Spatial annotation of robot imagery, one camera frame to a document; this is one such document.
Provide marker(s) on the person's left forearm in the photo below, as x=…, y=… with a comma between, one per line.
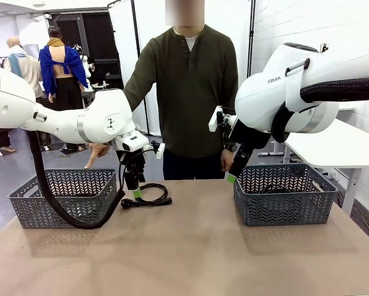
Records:
x=232, y=98

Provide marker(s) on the white desk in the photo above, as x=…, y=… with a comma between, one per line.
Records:
x=341, y=145

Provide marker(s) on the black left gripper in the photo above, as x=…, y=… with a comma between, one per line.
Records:
x=133, y=161

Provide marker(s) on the seated person in background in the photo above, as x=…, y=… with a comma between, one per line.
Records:
x=91, y=71

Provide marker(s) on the background work table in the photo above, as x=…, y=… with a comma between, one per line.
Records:
x=87, y=94

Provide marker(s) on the person's right hand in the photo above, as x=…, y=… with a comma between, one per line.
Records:
x=98, y=150

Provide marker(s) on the black light stand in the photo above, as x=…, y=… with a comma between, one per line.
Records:
x=251, y=31

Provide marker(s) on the mannequin with beige sweater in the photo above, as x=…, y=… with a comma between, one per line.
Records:
x=28, y=71

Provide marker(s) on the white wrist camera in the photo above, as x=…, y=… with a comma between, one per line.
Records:
x=215, y=120
x=159, y=151

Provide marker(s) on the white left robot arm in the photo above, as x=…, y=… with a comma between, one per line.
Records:
x=104, y=117

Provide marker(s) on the person in green henley sweater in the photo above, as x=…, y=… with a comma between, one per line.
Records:
x=190, y=92

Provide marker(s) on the person's left hand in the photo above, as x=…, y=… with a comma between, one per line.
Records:
x=227, y=161

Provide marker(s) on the mannequin with blue shirt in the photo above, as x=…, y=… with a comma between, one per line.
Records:
x=62, y=68

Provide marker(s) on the white backdrop screen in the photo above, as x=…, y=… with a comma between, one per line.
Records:
x=125, y=55

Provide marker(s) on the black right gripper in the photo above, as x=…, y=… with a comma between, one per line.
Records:
x=249, y=137

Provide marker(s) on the gray plastic lattice basket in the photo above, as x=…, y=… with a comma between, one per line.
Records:
x=282, y=209
x=79, y=209

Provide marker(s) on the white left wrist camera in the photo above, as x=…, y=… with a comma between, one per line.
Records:
x=159, y=151

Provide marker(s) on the wall mounted camera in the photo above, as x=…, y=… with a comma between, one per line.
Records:
x=325, y=48

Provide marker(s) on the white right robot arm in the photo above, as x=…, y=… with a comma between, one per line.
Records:
x=258, y=95

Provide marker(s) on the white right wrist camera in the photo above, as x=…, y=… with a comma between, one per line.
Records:
x=215, y=120

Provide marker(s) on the black wrist watch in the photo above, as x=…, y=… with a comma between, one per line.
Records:
x=231, y=148

